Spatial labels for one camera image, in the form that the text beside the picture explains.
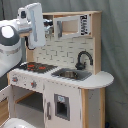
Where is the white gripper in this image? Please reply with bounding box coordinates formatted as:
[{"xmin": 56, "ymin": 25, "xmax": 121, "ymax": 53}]
[{"xmin": 17, "ymin": 3, "xmax": 46, "ymax": 49}]

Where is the white microwave door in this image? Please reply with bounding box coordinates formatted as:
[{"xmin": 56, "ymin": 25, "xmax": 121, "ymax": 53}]
[{"xmin": 54, "ymin": 14, "xmax": 91, "ymax": 40}]

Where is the white oven door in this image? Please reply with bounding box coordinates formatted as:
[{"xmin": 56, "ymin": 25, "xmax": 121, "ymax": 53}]
[{"xmin": 0, "ymin": 86, "xmax": 14, "ymax": 127}]

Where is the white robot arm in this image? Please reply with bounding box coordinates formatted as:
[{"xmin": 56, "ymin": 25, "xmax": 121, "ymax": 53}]
[{"xmin": 0, "ymin": 3, "xmax": 46, "ymax": 128}]

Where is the wooden toy kitchen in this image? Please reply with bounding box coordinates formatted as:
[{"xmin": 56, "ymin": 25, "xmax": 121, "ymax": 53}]
[{"xmin": 0, "ymin": 10, "xmax": 115, "ymax": 128}]

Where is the grey range hood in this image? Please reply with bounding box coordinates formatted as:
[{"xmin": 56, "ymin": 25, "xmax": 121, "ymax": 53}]
[{"xmin": 43, "ymin": 19, "xmax": 53, "ymax": 35}]

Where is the black toy stovetop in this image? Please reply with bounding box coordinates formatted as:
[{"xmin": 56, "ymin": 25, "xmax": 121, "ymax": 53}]
[{"xmin": 20, "ymin": 62, "xmax": 55, "ymax": 73}]

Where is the left red stove knob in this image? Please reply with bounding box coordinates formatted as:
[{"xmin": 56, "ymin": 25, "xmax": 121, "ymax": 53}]
[{"xmin": 12, "ymin": 77, "xmax": 18, "ymax": 82}]

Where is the red stove knob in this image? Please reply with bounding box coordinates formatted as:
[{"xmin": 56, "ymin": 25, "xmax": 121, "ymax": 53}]
[
  {"xmin": 31, "ymin": 81, "xmax": 37, "ymax": 88},
  {"xmin": 12, "ymin": 77, "xmax": 18, "ymax": 82}
]

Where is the grey toy sink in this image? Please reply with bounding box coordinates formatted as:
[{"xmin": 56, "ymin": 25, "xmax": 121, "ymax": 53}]
[{"xmin": 52, "ymin": 68, "xmax": 92, "ymax": 81}]

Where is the right red stove knob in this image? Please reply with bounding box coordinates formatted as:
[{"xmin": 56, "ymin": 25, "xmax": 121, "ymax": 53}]
[{"xmin": 31, "ymin": 81, "xmax": 37, "ymax": 88}]

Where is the black toy faucet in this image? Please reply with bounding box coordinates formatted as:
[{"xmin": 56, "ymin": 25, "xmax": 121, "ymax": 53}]
[{"xmin": 75, "ymin": 51, "xmax": 93, "ymax": 70}]

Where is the white fridge cabinet door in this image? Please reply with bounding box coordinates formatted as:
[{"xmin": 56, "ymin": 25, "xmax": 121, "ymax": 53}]
[{"xmin": 43, "ymin": 82, "xmax": 82, "ymax": 128}]

